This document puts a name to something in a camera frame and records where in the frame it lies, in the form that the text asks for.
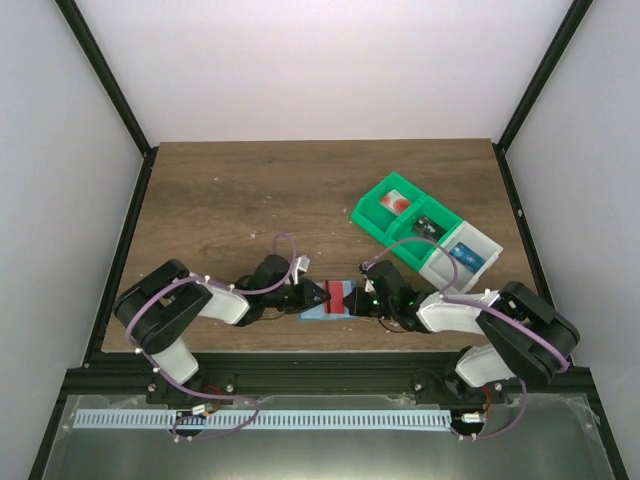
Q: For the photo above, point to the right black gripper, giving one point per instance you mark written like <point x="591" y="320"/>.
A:
<point x="364" y="300"/>

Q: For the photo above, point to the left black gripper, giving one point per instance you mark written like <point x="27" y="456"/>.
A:
<point x="304" y="295"/>

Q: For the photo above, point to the blue card holder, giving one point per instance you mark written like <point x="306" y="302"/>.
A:
<point x="317" y="313"/>

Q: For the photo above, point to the red white card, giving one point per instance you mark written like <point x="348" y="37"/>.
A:
<point x="395" y="202"/>
<point x="337" y="290"/>

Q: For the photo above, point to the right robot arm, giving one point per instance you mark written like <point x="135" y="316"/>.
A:
<point x="526" y="337"/>

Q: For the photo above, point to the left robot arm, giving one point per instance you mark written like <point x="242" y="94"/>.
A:
<point x="158" y="309"/>

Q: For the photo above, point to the black card in bin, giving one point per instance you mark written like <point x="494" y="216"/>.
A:
<point x="429" y="229"/>

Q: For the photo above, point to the blue card in bin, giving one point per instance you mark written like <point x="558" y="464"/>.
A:
<point x="467" y="257"/>

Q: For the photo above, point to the green bin far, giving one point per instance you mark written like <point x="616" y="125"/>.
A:
<point x="378" y="209"/>

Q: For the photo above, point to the green bin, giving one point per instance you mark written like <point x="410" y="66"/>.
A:
<point x="378" y="209"/>
<point x="416" y="253"/>

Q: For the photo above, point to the green bin middle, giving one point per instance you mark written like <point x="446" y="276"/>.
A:
<point x="416" y="253"/>

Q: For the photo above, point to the white bin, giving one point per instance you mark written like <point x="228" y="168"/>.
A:
<point x="438" y="269"/>

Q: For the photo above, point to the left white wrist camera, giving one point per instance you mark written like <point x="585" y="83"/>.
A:
<point x="301" y="266"/>

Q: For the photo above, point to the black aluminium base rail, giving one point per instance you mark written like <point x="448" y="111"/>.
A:
<point x="265" y="374"/>

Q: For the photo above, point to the metal base plate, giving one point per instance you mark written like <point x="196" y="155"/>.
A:
<point x="542" y="436"/>

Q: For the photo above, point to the white slotted cable duct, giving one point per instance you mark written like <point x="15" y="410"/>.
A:
<point x="404" y="420"/>

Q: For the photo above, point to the black frame post right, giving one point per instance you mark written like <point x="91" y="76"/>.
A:
<point x="568" y="27"/>

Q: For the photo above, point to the black frame post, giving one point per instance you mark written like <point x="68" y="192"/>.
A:
<point x="81" y="31"/>
<point x="568" y="27"/>

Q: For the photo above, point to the black frame post left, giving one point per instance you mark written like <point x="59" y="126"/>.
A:
<point x="81" y="31"/>

